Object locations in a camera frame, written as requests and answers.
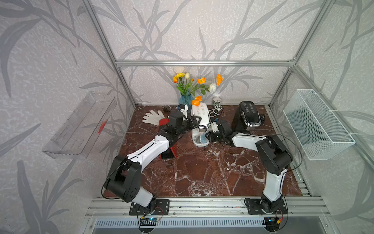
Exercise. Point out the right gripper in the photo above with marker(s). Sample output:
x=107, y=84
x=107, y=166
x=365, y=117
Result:
x=209, y=133

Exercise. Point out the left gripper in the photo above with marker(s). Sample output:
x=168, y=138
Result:
x=193, y=122

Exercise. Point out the white coffee machine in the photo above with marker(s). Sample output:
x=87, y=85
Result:
x=201, y=111

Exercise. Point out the black coffee machine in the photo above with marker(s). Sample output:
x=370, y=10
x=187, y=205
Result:
x=246, y=118

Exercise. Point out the colourful striped cloth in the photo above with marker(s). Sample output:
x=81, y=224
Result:
x=203, y=140

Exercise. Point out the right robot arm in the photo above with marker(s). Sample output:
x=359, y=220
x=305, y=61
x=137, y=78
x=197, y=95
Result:
x=274, y=155

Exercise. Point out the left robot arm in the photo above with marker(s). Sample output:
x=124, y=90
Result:
x=125, y=174

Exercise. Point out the white work glove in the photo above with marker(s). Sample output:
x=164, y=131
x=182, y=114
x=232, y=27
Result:
x=153, y=117

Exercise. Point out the small green can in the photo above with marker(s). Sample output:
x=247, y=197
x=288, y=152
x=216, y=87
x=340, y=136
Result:
x=217, y=102

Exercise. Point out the blue glass vase with flowers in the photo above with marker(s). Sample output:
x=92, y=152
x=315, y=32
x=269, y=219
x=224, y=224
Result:
x=188, y=88

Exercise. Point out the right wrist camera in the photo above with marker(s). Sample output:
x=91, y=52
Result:
x=214, y=127

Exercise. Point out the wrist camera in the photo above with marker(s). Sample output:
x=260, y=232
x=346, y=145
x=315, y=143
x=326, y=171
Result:
x=214, y=127
x=183, y=108

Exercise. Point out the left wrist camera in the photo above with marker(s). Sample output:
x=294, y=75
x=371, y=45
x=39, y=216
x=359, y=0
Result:
x=183, y=108

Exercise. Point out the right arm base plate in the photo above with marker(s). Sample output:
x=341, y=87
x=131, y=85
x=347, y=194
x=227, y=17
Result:
x=265, y=207

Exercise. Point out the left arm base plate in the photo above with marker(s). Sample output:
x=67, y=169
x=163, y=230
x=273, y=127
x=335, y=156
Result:
x=156, y=207

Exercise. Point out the white wire basket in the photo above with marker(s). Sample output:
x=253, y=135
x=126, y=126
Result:
x=320, y=133

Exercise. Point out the clear plastic wall shelf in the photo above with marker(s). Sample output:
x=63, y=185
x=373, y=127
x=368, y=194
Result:
x=77, y=136

